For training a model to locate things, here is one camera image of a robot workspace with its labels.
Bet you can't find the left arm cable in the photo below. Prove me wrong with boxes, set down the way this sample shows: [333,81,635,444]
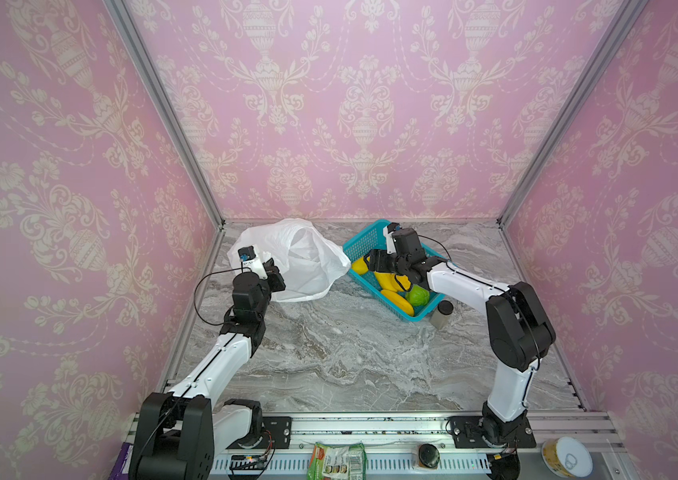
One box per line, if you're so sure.
[193,266,250,328]

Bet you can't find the green snack packet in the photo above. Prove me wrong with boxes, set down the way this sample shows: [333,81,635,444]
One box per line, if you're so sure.
[307,443,367,480]

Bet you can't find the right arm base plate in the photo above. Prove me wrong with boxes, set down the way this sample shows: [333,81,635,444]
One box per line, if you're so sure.
[445,415,537,449]

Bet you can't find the teal plastic basket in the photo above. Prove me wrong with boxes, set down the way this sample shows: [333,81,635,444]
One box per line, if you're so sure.
[343,219,445,322]

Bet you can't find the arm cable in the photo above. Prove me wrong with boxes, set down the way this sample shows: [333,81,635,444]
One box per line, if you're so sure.
[416,234,541,421]
[193,266,250,328]

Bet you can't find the yellow lemon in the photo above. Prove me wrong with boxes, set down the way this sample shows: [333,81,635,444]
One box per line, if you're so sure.
[351,257,369,276]

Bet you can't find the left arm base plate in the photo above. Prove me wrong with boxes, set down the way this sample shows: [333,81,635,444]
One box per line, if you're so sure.
[228,415,293,450]

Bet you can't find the green fruit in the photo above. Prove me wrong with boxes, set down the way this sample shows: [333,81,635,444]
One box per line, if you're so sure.
[406,285,431,308]

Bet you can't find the white plastic bag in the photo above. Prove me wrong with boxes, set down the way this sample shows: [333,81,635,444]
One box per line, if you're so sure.
[227,218,351,303]

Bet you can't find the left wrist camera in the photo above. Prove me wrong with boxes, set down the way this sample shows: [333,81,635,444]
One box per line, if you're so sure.
[238,245,272,280]

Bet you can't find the aluminium front rail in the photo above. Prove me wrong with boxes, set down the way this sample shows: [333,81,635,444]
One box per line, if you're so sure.
[125,410,622,480]

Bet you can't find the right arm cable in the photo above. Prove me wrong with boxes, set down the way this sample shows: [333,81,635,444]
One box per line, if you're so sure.
[416,234,541,421]

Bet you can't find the purple snack packet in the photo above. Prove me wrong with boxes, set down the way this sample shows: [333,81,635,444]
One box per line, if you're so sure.
[108,443,134,480]

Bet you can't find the small black-capped bottle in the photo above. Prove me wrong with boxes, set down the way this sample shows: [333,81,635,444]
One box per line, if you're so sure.
[430,300,454,330]

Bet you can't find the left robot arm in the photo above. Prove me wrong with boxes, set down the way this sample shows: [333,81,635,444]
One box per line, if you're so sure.
[128,259,286,479]

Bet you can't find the white-lidded can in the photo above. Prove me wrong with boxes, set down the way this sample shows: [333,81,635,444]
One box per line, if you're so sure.
[542,437,594,479]

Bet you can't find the black-lidded jar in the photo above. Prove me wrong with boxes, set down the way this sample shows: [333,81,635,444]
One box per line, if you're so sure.
[416,443,441,470]

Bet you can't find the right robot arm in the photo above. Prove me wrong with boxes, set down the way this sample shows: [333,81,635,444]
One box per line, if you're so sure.
[363,223,556,446]

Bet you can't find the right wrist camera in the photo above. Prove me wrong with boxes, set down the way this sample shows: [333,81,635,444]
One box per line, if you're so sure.
[383,222,402,254]

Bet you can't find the yellow banana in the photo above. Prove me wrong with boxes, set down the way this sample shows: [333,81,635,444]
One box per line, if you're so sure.
[380,290,416,317]
[374,272,412,293]

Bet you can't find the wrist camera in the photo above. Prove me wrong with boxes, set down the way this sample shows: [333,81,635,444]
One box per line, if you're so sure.
[383,222,402,254]
[238,245,272,280]

